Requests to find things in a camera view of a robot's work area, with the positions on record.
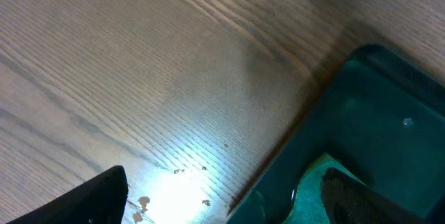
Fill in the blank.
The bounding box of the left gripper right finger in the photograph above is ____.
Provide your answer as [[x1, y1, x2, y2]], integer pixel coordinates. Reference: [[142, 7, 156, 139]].
[[321, 167, 426, 224]]

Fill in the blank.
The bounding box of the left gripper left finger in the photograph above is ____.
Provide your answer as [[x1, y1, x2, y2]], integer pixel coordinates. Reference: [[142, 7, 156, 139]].
[[8, 166, 129, 224]]

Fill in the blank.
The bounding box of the green wavy sponge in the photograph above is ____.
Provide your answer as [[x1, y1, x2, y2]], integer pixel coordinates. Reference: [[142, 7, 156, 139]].
[[283, 153, 362, 224]]

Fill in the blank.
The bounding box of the dark green rectangular tray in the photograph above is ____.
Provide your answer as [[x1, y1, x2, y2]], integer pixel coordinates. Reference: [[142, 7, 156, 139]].
[[229, 45, 444, 223]]

